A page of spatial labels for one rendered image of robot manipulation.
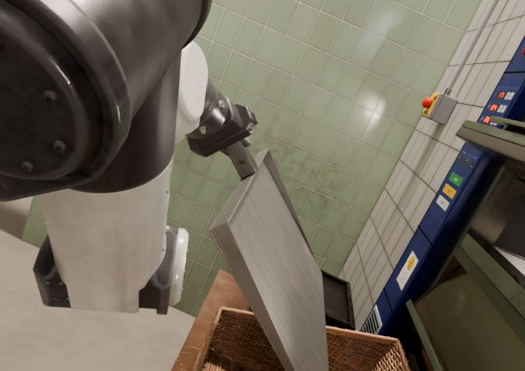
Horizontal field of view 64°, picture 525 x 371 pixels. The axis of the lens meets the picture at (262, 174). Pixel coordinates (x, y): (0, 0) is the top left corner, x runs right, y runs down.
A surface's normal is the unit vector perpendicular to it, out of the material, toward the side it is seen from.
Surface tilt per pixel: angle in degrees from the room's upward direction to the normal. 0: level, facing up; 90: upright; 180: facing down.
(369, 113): 90
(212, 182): 90
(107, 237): 111
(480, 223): 90
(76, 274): 119
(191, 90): 58
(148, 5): 53
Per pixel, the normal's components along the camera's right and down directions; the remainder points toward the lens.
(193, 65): 0.94, -0.09
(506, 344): -0.73, -0.68
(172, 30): 0.99, 0.12
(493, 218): -0.11, 0.22
